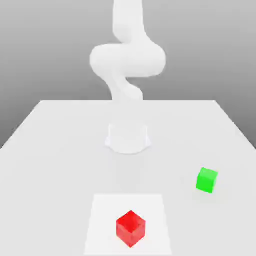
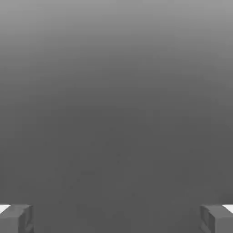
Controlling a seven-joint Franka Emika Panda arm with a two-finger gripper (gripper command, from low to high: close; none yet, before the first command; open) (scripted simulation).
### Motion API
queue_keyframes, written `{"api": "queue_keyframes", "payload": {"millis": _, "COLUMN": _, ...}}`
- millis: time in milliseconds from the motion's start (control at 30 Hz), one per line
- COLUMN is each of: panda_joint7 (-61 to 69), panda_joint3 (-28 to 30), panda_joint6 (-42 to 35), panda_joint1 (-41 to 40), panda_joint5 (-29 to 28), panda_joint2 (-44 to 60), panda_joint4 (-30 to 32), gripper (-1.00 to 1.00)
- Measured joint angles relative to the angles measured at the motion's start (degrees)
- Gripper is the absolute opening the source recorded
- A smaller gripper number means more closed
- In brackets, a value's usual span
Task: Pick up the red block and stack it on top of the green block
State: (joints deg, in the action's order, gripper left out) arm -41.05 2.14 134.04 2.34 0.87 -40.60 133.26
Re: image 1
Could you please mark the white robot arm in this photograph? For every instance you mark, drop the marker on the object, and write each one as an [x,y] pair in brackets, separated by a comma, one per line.
[128,60]

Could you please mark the small green cube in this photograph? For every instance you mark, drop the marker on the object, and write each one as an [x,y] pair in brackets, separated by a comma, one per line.
[206,180]

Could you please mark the small red cube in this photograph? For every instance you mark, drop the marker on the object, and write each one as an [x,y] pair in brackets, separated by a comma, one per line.
[130,228]

